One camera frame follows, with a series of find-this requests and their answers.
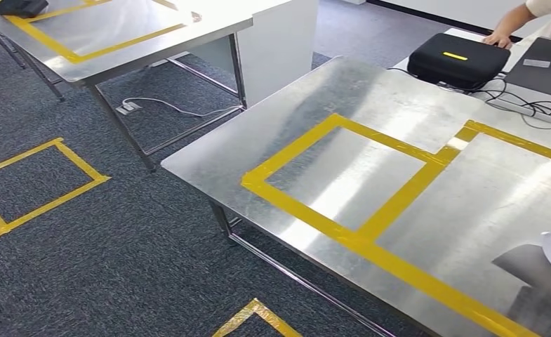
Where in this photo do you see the person's hand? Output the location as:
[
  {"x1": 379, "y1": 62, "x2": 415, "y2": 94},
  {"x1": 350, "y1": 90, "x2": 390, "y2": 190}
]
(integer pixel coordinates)
[{"x1": 482, "y1": 29, "x2": 513, "y2": 50}]

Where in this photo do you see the stainless steel workbench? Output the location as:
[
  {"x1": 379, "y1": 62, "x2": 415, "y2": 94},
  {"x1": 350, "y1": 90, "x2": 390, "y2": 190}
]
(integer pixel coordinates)
[{"x1": 160, "y1": 55, "x2": 551, "y2": 337}]

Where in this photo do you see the black zip case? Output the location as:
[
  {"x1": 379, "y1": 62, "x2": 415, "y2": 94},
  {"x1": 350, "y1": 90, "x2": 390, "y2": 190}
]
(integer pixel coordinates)
[{"x1": 406, "y1": 32, "x2": 512, "y2": 90}]

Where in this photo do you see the dark grey flat case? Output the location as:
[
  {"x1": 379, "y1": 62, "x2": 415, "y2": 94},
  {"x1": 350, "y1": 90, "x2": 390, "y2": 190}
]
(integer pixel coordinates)
[{"x1": 505, "y1": 37, "x2": 551, "y2": 102}]

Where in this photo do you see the white cabinet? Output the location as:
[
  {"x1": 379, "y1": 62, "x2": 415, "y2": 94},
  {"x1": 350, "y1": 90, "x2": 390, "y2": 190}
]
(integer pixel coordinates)
[{"x1": 150, "y1": 0, "x2": 320, "y2": 109}]

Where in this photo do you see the yellow tape single rectangle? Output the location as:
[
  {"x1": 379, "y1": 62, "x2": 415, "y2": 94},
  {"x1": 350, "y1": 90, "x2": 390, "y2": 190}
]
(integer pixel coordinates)
[{"x1": 0, "y1": 0, "x2": 201, "y2": 65}]

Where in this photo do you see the white floor power socket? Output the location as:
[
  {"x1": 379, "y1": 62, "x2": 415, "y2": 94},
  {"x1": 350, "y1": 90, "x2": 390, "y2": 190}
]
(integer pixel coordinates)
[{"x1": 116, "y1": 100, "x2": 142, "y2": 116}]

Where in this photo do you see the stainless steel table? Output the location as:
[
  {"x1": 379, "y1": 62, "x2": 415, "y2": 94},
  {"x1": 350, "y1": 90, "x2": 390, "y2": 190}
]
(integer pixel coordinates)
[{"x1": 0, "y1": 0, "x2": 253, "y2": 174}]

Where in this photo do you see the small black case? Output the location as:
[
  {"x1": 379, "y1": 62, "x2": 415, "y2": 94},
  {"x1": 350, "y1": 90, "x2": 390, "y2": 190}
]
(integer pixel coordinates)
[{"x1": 0, "y1": 0, "x2": 50, "y2": 18}]

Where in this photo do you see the black cable bundle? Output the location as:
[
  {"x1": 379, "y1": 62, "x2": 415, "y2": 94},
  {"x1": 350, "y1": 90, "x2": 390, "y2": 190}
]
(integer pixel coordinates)
[{"x1": 386, "y1": 67, "x2": 551, "y2": 131}]

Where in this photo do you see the white power cable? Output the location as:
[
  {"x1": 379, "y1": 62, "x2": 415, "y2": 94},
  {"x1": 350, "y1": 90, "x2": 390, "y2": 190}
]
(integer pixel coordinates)
[{"x1": 121, "y1": 96, "x2": 244, "y2": 118}]

